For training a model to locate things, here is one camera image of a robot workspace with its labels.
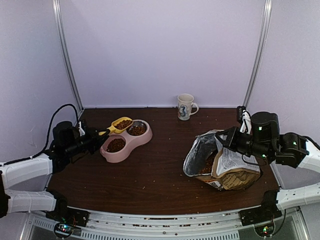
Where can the aluminium corner post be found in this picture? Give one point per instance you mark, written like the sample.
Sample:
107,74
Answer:
263,35
65,53

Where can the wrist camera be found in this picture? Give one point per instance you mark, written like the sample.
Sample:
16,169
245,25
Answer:
244,118
81,128

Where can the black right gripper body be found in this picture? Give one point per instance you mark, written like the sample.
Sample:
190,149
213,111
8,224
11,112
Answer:
235,144

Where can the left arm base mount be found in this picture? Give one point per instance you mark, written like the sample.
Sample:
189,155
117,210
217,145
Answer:
68,219

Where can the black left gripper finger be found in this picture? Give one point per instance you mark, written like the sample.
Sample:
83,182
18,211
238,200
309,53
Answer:
94,132
100,140

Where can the aluminium corner post left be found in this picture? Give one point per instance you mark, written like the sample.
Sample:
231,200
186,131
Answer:
65,53

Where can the aluminium corner post right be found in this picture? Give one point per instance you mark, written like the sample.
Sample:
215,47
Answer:
263,35

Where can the yellow plastic scoop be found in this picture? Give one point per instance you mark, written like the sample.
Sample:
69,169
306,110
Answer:
112,129

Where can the brown kibble in bag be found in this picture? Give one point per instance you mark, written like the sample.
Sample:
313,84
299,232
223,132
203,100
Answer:
207,169

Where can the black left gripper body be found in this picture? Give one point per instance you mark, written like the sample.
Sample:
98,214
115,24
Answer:
90,142

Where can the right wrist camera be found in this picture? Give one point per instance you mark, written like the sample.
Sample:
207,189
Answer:
244,118

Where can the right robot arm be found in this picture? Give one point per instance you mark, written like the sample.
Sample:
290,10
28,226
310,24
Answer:
265,141

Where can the brown kibble in feeder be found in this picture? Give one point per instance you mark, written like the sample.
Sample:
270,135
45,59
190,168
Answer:
116,145

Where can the white patterned ceramic mug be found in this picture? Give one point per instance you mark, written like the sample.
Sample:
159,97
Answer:
186,106

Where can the brown kibble in scoop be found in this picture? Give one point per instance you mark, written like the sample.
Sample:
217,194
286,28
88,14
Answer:
123,124

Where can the stainless steel bowl insert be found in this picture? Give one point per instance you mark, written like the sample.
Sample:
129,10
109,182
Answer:
137,123

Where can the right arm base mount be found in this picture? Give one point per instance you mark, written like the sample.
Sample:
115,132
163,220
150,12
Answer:
263,216

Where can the pink double pet feeder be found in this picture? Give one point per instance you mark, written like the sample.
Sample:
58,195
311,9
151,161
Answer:
130,142

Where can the brown kibble in steel bowl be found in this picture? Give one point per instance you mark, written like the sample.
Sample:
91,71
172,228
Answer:
136,130

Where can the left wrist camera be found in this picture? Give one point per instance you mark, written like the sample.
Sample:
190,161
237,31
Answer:
81,128

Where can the pet food bag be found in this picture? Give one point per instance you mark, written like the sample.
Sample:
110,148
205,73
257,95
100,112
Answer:
230,171

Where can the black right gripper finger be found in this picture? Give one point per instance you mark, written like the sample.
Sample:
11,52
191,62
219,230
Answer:
227,133
222,142

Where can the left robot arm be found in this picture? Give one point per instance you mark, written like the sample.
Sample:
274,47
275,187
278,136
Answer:
68,142

